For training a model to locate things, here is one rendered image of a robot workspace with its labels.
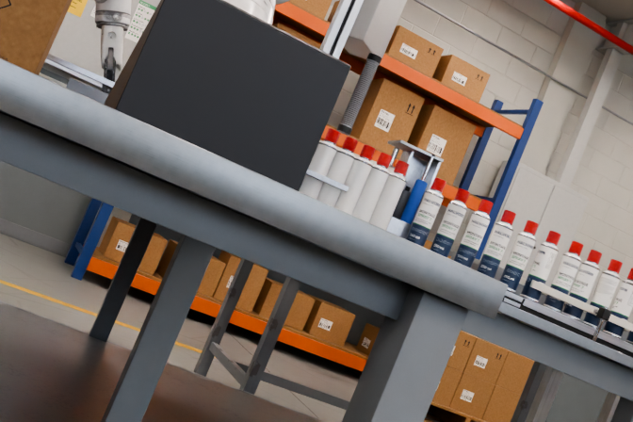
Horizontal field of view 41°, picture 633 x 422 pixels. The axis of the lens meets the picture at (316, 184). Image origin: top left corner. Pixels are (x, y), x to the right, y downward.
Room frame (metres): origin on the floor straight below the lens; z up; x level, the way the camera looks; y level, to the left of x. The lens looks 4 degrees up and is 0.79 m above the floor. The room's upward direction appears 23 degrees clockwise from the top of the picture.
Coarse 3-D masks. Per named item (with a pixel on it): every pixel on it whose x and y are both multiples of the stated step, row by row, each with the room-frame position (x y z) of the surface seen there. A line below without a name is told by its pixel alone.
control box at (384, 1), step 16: (368, 0) 2.02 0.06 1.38; (384, 0) 2.03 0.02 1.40; (400, 0) 2.12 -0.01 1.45; (368, 16) 2.01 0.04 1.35; (384, 16) 2.07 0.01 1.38; (352, 32) 2.02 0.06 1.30; (368, 32) 2.02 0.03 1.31; (384, 32) 2.11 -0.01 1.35; (352, 48) 2.12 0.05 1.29; (368, 48) 2.06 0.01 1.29; (384, 48) 2.15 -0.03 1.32
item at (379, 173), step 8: (384, 160) 2.22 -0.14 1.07; (376, 168) 2.21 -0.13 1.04; (384, 168) 2.22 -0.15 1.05; (368, 176) 2.22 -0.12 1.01; (376, 176) 2.21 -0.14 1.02; (384, 176) 2.22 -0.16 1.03; (368, 184) 2.22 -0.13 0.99; (376, 184) 2.21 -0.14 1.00; (384, 184) 2.23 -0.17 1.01; (368, 192) 2.21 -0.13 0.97; (376, 192) 2.21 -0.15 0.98; (360, 200) 2.22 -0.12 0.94; (368, 200) 2.21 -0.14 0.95; (376, 200) 2.22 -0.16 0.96; (360, 208) 2.21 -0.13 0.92; (368, 208) 2.21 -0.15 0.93; (360, 216) 2.21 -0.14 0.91; (368, 216) 2.22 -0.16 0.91
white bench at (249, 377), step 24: (240, 264) 3.97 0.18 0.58; (240, 288) 3.96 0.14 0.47; (288, 288) 3.37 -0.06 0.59; (288, 312) 3.38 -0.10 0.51; (216, 336) 3.95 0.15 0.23; (264, 336) 3.39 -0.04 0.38; (264, 360) 3.38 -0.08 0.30; (240, 384) 3.44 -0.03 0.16; (288, 384) 3.78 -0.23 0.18; (528, 384) 4.60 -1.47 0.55; (528, 408) 4.59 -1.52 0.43
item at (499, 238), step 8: (504, 216) 2.32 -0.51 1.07; (512, 216) 2.31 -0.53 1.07; (496, 224) 2.32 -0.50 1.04; (504, 224) 2.30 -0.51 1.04; (496, 232) 2.31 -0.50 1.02; (504, 232) 2.30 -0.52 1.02; (496, 240) 2.30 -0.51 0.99; (504, 240) 2.30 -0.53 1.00; (488, 248) 2.31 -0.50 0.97; (496, 248) 2.30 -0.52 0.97; (504, 248) 2.31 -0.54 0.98; (488, 256) 2.30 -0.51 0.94; (496, 256) 2.30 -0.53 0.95; (480, 264) 2.32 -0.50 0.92; (488, 264) 2.30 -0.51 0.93; (496, 264) 2.30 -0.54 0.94; (480, 272) 2.31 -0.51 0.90; (488, 272) 2.30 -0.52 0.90
